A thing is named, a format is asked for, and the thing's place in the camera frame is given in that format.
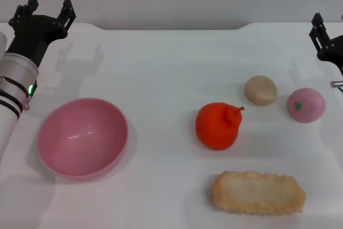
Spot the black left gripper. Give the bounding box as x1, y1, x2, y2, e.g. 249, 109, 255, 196
6, 0, 78, 68

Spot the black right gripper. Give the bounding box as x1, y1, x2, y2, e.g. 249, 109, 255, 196
309, 12, 343, 76

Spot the pink plastic bowl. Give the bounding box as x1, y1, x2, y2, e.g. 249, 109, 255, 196
36, 97, 130, 181

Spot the orange toy fruit with stem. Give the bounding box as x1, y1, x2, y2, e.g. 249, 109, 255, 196
195, 101, 245, 151

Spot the pink toy peach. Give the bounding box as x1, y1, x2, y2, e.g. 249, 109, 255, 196
286, 87, 326, 124

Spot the beige round toy bun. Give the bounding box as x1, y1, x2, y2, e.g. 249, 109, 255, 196
243, 75, 278, 106

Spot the golden toy bread slice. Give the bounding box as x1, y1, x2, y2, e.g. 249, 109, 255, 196
210, 169, 307, 216

